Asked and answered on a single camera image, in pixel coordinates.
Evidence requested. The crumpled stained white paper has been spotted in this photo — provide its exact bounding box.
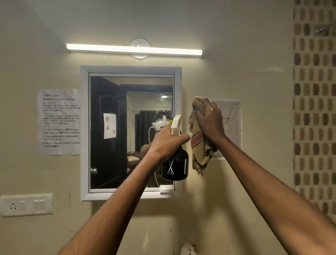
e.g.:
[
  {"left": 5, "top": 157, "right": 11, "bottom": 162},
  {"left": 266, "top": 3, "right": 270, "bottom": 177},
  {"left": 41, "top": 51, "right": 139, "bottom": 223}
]
[{"left": 180, "top": 243, "right": 197, "bottom": 255}]

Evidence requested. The paper sheet with drawing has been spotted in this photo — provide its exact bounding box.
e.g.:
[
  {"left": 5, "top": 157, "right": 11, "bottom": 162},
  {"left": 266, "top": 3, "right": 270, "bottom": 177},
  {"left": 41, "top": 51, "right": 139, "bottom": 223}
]
[{"left": 210, "top": 98, "right": 242, "bottom": 160}]

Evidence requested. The person's right hand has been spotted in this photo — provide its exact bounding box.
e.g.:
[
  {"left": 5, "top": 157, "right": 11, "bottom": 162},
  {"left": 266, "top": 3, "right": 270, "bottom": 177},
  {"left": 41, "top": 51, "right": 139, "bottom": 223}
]
[{"left": 195, "top": 96, "right": 227, "bottom": 144}]

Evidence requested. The black spray bottle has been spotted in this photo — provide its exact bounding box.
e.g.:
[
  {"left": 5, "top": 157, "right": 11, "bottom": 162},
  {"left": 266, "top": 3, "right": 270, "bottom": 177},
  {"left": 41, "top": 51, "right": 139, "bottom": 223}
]
[{"left": 160, "top": 114, "right": 189, "bottom": 182}]

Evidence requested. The person's left hand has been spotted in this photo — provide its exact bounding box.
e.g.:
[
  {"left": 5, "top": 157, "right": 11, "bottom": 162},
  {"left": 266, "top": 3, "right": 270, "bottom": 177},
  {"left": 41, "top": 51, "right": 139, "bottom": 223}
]
[{"left": 146, "top": 123, "right": 191, "bottom": 165}]

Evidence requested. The white framed mirror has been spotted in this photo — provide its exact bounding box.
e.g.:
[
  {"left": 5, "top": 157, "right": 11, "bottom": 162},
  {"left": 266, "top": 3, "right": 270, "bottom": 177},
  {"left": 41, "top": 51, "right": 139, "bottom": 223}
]
[{"left": 80, "top": 65, "right": 182, "bottom": 201}]

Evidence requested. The person's left forearm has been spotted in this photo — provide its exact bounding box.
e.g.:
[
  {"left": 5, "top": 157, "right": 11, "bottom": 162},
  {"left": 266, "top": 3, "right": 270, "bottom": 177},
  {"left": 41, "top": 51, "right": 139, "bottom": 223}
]
[{"left": 57, "top": 153, "right": 169, "bottom": 255}]

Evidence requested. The printed instruction paper sheet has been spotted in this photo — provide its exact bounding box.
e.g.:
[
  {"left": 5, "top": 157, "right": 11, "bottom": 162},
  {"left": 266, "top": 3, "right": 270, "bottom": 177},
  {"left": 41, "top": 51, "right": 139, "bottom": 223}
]
[{"left": 37, "top": 89, "right": 81, "bottom": 156}]

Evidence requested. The white tube light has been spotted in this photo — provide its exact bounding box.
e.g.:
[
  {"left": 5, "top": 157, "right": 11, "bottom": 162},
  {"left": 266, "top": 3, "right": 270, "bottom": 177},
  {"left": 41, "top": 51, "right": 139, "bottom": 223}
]
[{"left": 66, "top": 38, "right": 203, "bottom": 60}]

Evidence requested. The brown cleaning cloth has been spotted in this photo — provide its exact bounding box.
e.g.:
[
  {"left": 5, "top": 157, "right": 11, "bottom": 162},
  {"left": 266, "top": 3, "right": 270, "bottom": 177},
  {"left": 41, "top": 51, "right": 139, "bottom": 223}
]
[{"left": 188, "top": 97, "right": 219, "bottom": 176}]

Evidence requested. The person's right forearm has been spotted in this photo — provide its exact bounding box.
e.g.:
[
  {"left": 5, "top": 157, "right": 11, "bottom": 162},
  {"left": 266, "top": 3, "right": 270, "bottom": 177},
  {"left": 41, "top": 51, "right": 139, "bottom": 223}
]
[{"left": 213, "top": 134, "right": 336, "bottom": 255}]

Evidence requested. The white switch socket panel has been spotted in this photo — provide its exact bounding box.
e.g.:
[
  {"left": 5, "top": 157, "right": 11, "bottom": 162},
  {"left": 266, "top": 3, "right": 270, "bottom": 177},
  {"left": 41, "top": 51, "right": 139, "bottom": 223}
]
[{"left": 0, "top": 193, "right": 54, "bottom": 218}]

